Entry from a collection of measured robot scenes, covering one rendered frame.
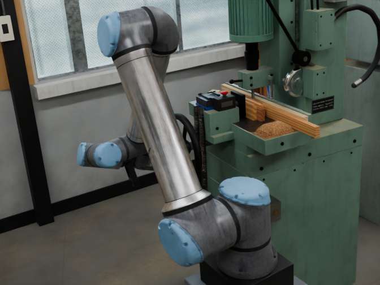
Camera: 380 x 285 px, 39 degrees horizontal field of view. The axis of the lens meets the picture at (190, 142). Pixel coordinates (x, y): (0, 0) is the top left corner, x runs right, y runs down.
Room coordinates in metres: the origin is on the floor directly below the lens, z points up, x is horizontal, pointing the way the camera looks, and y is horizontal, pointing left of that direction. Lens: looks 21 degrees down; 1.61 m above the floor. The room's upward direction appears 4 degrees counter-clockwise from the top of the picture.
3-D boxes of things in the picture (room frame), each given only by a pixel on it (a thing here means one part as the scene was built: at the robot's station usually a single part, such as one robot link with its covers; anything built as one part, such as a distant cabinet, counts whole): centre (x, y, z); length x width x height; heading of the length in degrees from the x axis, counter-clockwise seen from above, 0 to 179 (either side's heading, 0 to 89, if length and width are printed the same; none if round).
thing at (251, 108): (2.10, -0.22, 0.93); 0.20 x 0.02 x 0.07; 26
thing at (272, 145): (2.08, -0.19, 0.87); 0.61 x 0.30 x 0.06; 26
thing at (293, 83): (2.09, -0.45, 1.02); 0.12 x 0.03 x 0.12; 116
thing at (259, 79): (2.16, -0.29, 1.03); 0.14 x 0.07 x 0.09; 116
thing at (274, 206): (1.85, -0.26, 0.58); 0.12 x 0.08 x 0.08; 116
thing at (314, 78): (2.09, -0.51, 1.02); 0.09 x 0.07 x 0.12; 26
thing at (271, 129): (1.87, -0.31, 0.92); 0.14 x 0.09 x 0.04; 116
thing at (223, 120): (2.04, -0.11, 0.91); 0.15 x 0.14 x 0.09; 26
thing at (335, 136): (2.20, -0.39, 0.76); 0.57 x 0.45 x 0.09; 116
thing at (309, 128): (2.03, -0.33, 0.92); 0.56 x 0.02 x 0.04; 26
